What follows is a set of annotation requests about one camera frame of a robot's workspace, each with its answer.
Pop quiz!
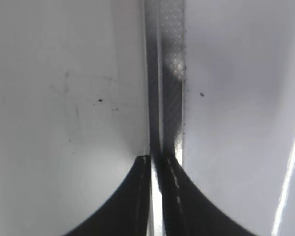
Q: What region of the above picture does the whiteboard with grey frame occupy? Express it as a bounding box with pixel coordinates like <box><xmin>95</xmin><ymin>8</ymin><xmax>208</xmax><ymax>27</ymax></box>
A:
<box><xmin>143</xmin><ymin>0</ymin><xmax>295</xmax><ymax>236</ymax></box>

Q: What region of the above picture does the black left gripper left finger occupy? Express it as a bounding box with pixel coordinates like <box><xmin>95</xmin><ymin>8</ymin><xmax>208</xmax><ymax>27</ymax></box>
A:
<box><xmin>67</xmin><ymin>155</ymin><xmax>151</xmax><ymax>236</ymax></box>

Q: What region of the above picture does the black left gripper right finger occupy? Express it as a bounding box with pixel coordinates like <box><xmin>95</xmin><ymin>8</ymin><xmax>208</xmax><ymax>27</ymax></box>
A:
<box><xmin>156</xmin><ymin>157</ymin><xmax>253</xmax><ymax>236</ymax></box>

